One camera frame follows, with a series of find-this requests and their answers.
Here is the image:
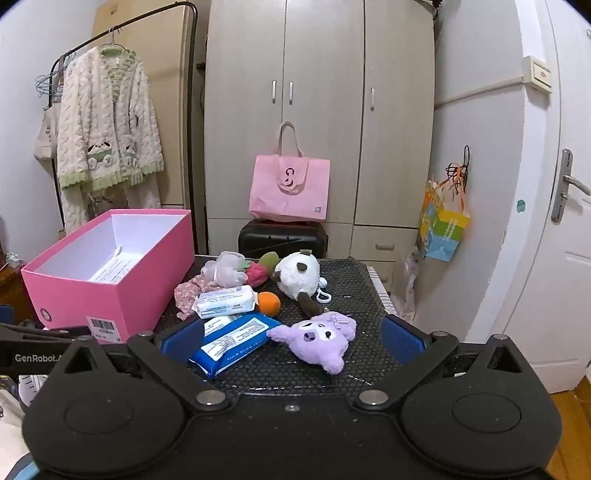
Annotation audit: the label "pink floral cloth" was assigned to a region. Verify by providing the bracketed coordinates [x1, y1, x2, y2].
[174, 275, 218, 321]

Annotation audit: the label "white fluffy robe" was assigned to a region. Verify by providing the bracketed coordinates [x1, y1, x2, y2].
[56, 45, 166, 234]

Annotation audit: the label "blue wet wipes pack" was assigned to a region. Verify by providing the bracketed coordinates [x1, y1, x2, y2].
[188, 313, 289, 380]

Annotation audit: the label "pink cardboard box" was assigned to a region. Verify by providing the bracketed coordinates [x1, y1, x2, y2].
[21, 209, 195, 344]

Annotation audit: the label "black honeycomb mat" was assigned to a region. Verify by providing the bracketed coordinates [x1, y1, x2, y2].
[152, 255, 462, 398]

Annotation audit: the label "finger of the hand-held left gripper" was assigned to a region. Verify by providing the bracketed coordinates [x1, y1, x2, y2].
[0, 322, 93, 343]

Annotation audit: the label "white wall switch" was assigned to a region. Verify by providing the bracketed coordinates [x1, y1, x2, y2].
[522, 55, 554, 95]

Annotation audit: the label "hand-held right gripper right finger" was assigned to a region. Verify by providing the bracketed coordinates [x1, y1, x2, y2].
[353, 315, 529, 412]

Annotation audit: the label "strawberry plush toy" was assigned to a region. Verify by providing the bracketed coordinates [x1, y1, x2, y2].
[245, 251, 281, 286]

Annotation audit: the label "orange makeup sponge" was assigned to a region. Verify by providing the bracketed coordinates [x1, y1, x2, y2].
[257, 292, 281, 317]

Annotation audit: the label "white door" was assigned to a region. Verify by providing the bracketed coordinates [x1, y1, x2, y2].
[499, 0, 591, 394]

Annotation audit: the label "colourful gift bag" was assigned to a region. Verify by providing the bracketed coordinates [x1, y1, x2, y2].
[418, 145, 472, 263]

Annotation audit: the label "white round plush toy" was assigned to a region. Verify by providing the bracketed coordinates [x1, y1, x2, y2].
[271, 249, 334, 318]

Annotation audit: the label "beige wooden panel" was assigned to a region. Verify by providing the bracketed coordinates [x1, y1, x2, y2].
[92, 0, 206, 209]

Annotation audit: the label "white wet wipes pack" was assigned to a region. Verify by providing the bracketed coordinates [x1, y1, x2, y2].
[193, 285, 258, 319]

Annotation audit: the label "beige canvas tote bag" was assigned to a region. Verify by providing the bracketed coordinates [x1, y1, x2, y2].
[33, 99, 63, 176]

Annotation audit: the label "blue wire hangers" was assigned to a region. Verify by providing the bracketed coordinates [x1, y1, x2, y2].
[34, 53, 77, 99]

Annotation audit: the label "black clothes rack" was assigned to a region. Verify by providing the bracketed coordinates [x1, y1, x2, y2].
[48, 1, 200, 256]

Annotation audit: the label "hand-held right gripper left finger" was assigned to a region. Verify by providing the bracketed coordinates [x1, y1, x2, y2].
[60, 320, 232, 414]

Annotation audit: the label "purple plush toy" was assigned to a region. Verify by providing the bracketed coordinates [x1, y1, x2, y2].
[266, 310, 358, 376]

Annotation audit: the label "pink tote bag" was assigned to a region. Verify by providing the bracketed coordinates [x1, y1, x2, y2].
[248, 121, 331, 222]

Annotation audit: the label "metal door handle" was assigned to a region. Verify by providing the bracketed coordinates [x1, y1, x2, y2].
[551, 148, 591, 223]

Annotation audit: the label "white plastic bag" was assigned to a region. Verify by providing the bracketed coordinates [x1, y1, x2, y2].
[399, 249, 423, 324]

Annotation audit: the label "beige wardrobe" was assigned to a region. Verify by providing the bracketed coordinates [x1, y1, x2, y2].
[203, 0, 437, 296]

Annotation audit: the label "lilac fluffy plush toy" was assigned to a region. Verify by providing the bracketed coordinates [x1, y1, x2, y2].
[202, 251, 250, 288]

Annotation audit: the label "black suitcase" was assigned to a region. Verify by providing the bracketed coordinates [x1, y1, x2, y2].
[238, 219, 329, 260]

